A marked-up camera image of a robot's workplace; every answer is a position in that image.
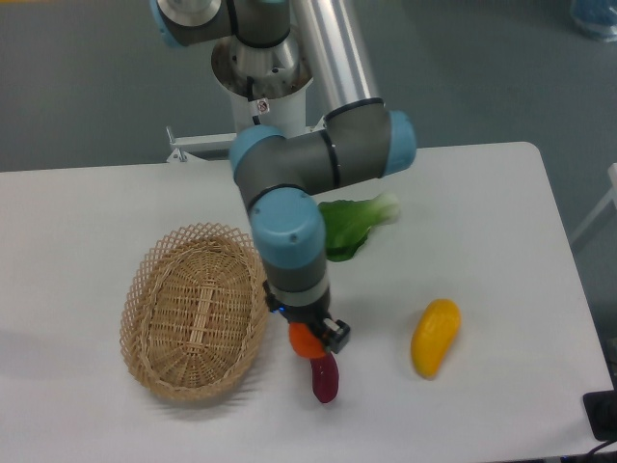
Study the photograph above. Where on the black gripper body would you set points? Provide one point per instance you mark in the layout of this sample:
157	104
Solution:
312	315

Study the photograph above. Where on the orange fruit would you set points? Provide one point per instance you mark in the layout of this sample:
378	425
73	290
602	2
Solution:
304	343

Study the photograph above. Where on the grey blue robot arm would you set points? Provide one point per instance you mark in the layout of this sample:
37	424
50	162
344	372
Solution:
315	122

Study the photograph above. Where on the woven wicker basket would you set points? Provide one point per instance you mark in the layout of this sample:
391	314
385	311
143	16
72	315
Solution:
195	314

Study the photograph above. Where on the purple sweet potato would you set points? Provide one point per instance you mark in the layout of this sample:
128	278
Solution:
325	378

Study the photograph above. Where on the green bok choy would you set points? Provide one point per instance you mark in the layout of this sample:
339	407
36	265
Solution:
349	223

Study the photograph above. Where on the yellow mango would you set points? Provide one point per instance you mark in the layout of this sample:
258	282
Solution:
434	334

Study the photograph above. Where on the black device at edge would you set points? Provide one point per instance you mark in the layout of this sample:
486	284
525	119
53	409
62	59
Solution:
600	408

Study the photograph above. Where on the white furniture leg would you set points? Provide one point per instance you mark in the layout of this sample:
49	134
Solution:
599	216

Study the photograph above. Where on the blue plastic bag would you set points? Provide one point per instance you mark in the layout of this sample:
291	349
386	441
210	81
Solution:
595	18

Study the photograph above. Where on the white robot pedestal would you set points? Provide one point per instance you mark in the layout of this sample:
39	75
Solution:
265	86

